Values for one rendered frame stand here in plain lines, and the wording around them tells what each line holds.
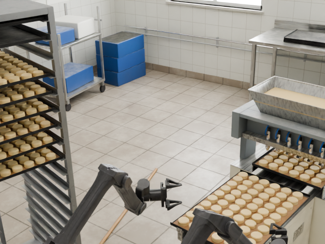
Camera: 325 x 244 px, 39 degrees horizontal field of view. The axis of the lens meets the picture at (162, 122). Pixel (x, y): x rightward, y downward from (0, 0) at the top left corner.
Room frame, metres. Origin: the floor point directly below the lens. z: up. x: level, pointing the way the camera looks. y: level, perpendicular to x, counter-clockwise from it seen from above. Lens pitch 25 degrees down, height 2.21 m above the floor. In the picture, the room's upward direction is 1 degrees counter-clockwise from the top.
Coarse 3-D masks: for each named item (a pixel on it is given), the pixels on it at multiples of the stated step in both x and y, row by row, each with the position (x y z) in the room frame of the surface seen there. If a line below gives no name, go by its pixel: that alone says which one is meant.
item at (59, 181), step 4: (40, 168) 2.34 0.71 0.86; (44, 168) 2.34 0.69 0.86; (48, 168) 2.30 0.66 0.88; (44, 172) 2.30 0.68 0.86; (48, 172) 2.30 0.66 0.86; (52, 172) 2.27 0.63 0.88; (48, 176) 2.26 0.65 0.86; (52, 176) 2.25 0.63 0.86; (56, 176) 2.24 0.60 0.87; (56, 180) 2.21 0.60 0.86; (60, 180) 2.20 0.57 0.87; (64, 180) 2.17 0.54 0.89; (60, 184) 2.17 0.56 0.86; (64, 184) 2.17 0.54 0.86; (68, 184) 2.13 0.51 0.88; (64, 188) 2.13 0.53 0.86; (68, 188) 2.13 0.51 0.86
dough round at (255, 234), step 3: (255, 231) 1.64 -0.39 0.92; (252, 234) 1.62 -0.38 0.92; (255, 234) 1.62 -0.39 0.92; (258, 234) 1.62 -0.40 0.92; (261, 234) 1.62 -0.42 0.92; (252, 237) 1.61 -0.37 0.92; (255, 237) 1.60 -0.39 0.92; (258, 237) 1.60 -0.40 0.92; (261, 237) 1.60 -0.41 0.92; (255, 240) 1.60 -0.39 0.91; (258, 240) 1.60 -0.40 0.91; (261, 240) 1.60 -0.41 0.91
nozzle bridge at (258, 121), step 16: (240, 112) 2.35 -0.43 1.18; (256, 112) 2.35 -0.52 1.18; (240, 128) 2.36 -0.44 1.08; (256, 128) 2.36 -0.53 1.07; (272, 128) 2.30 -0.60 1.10; (288, 128) 2.14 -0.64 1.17; (304, 128) 2.13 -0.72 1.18; (240, 144) 2.45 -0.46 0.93; (272, 144) 2.24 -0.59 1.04; (304, 144) 2.17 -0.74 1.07; (320, 144) 2.11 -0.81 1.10; (320, 160) 2.05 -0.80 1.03
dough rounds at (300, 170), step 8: (272, 152) 2.35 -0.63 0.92; (280, 152) 2.36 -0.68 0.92; (264, 160) 2.27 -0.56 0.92; (272, 160) 2.28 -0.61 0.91; (280, 160) 2.26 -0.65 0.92; (288, 160) 2.29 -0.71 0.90; (296, 160) 2.26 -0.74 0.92; (304, 160) 2.26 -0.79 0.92; (312, 160) 2.25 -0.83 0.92; (272, 168) 2.19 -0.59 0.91; (280, 168) 2.17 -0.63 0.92; (288, 168) 2.19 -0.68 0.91; (296, 168) 2.17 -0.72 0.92; (304, 168) 2.19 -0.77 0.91; (312, 168) 2.16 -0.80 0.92; (320, 168) 2.19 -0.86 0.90; (296, 176) 2.11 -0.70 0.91; (304, 176) 2.09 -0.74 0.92; (312, 176) 2.11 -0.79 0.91; (320, 176) 2.08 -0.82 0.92; (312, 184) 2.04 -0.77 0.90; (320, 184) 2.03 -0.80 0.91
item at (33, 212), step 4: (28, 204) 2.61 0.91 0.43; (28, 208) 2.60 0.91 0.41; (32, 208) 2.56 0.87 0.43; (32, 212) 2.55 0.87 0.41; (36, 212) 2.52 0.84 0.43; (36, 216) 2.51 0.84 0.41; (40, 216) 2.48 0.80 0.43; (40, 220) 2.46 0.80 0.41; (44, 220) 2.43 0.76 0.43; (44, 224) 2.42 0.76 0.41; (48, 224) 2.39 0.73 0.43; (48, 228) 2.38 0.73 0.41; (52, 228) 2.36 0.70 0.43; (52, 232) 2.34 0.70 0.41; (56, 232) 2.32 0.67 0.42
